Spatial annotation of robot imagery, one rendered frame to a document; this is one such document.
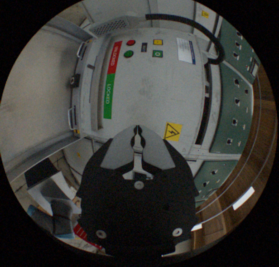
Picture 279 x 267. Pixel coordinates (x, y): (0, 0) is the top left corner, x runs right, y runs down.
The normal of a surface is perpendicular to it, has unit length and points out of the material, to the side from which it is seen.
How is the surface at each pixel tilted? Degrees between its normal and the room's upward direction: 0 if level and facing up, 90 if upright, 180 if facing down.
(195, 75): 90
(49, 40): 0
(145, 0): 90
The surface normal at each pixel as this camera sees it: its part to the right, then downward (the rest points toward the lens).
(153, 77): -0.23, 0.26
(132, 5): -0.19, 0.97
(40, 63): 0.97, 0.16
